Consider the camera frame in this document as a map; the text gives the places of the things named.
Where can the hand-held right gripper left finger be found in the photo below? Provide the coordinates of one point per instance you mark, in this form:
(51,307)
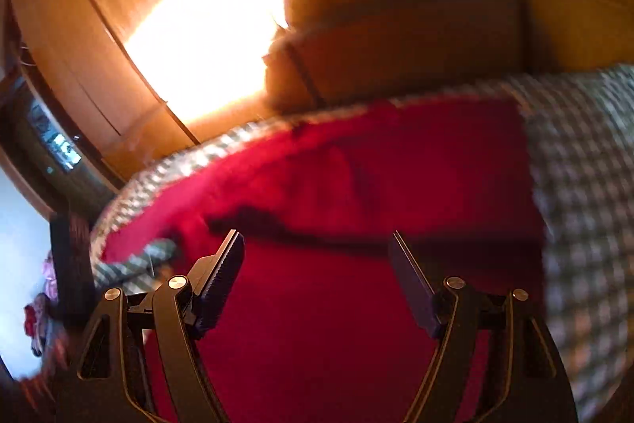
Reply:
(224,277)

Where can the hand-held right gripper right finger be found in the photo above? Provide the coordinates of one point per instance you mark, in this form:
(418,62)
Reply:
(411,282)

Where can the red fleece garment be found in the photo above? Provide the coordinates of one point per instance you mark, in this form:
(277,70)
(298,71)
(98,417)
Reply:
(322,200)

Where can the colourful clothes pile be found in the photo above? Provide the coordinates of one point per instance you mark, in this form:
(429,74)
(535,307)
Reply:
(42,304)

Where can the dark framed screen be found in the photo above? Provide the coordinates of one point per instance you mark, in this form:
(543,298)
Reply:
(49,140)

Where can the green white checked bedsheet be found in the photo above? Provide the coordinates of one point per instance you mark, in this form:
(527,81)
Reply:
(584,180)

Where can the wooden wardrobe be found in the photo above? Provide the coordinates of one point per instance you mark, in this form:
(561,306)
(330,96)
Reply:
(99,6)

